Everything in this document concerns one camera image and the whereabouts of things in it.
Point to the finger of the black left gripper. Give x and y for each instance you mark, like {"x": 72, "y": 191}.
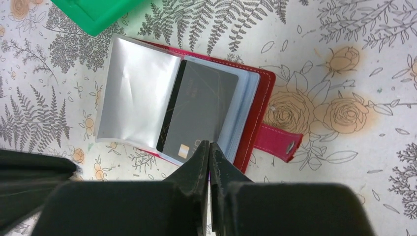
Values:
{"x": 26, "y": 180}

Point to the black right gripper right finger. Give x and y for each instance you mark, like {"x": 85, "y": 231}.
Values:
{"x": 241, "y": 207}

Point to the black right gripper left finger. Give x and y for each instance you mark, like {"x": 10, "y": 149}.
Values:
{"x": 175, "y": 206}

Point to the red leather card holder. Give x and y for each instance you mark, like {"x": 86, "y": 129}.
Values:
{"x": 256, "y": 134}

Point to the grey card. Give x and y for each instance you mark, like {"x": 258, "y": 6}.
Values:
{"x": 196, "y": 110}

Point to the floral patterned table mat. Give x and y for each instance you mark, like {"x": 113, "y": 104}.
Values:
{"x": 346, "y": 78}

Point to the green plastic bin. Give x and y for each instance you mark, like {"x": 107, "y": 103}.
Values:
{"x": 94, "y": 16}

